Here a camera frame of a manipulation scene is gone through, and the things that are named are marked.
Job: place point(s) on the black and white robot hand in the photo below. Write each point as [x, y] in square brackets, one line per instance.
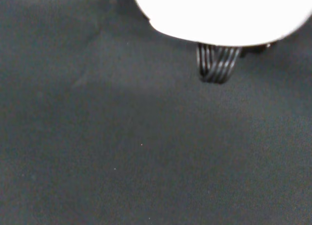
[219, 15]

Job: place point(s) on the black cloth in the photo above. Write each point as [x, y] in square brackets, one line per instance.
[122, 149]

